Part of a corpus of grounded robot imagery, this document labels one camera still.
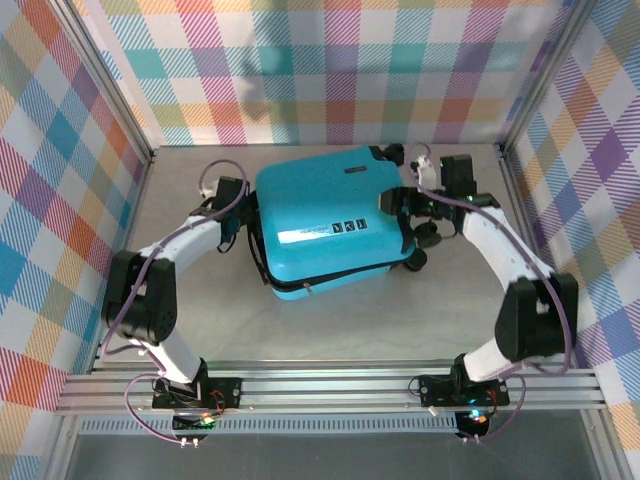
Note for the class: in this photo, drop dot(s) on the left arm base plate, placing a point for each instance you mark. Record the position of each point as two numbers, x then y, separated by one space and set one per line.
227 390

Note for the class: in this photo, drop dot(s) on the aluminium frame post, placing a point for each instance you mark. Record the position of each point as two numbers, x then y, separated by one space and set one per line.
545 75
105 85

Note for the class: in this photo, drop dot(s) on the left controller board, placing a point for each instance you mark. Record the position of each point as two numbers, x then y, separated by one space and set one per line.
195 422

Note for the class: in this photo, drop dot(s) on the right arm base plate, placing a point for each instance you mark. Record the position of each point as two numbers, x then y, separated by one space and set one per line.
440 390

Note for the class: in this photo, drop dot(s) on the right aluminium frame post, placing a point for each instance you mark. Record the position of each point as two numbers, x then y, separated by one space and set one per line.
545 75

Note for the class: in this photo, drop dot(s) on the controller board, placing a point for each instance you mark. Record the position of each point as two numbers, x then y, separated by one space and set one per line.
474 421
195 422

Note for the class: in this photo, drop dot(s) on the left aluminium frame post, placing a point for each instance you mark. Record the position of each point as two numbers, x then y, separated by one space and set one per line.
105 85

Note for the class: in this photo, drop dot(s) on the right controller board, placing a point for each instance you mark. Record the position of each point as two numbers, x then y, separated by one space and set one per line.
474 421

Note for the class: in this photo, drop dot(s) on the teal hard-shell suitcase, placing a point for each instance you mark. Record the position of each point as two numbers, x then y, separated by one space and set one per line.
330 220

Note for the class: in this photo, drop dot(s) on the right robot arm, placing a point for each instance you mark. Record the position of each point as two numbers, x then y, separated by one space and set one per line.
510 270

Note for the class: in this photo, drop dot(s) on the right aluminium side rail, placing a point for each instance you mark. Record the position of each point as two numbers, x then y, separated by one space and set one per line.
525 215

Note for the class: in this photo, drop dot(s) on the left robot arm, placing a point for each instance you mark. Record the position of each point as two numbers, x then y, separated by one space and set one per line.
165 260

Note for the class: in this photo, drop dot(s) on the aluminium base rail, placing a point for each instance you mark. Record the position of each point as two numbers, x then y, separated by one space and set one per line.
325 387

